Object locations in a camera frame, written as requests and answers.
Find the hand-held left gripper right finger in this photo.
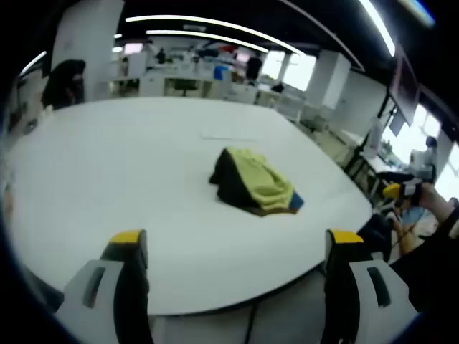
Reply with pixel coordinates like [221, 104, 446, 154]
[321, 229, 420, 344]

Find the person's right hand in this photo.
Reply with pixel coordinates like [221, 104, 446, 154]
[417, 182, 457, 230]

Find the yellow blue grey garment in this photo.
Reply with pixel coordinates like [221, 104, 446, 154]
[209, 146, 306, 218]

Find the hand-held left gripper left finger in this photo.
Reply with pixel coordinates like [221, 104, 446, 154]
[53, 229, 155, 344]

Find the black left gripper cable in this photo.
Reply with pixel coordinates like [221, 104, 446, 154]
[245, 303, 260, 344]

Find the black office chair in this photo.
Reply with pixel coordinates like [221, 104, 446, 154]
[174, 78, 197, 97]

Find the wall monitor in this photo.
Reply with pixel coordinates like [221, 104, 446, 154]
[389, 53, 422, 127]

